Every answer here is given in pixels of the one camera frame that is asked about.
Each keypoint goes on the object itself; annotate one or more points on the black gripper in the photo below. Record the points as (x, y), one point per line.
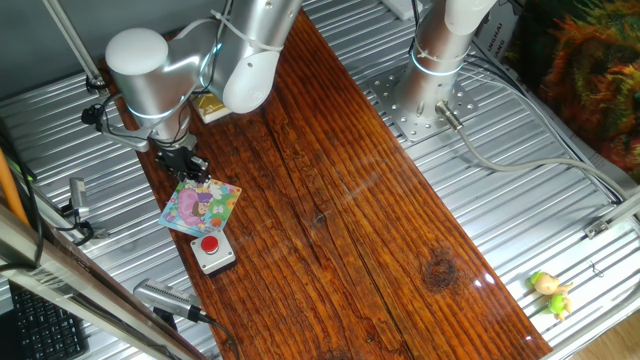
(176, 159)

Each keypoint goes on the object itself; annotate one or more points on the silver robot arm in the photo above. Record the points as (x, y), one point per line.
(250, 50)

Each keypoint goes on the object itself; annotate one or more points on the gold wrapped snack packet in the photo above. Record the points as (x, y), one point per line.
(212, 107)

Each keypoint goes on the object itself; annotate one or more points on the grey box with red button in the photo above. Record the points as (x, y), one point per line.
(212, 256)

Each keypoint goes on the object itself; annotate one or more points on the slim metal pole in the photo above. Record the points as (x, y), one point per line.
(75, 45)

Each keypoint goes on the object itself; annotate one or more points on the orange pole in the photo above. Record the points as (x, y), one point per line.
(10, 190)

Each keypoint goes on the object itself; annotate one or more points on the black keyboard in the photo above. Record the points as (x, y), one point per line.
(45, 330)

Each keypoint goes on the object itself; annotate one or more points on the white printed cardboard box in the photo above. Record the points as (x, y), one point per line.
(492, 35)

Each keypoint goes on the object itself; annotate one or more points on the green and tan toy figure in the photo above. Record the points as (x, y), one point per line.
(550, 292)

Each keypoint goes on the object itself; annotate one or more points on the orange green furry fabric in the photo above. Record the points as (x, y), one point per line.
(590, 75)

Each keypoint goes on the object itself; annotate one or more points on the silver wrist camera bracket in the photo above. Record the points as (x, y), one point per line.
(127, 137)

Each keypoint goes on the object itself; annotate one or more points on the small grey mounted camera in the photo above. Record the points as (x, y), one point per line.
(78, 197)

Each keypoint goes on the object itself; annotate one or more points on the black wrist camera plug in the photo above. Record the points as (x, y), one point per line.
(92, 115)

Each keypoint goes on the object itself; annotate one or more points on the silver ribbed camera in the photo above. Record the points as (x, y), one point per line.
(165, 296)

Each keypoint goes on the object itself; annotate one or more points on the aluminium frame bar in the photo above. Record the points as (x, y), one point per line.
(75, 295)

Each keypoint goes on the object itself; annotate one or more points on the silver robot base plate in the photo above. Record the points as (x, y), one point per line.
(415, 127)

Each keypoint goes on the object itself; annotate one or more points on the aluminium profile with bracket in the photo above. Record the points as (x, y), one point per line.
(612, 217)

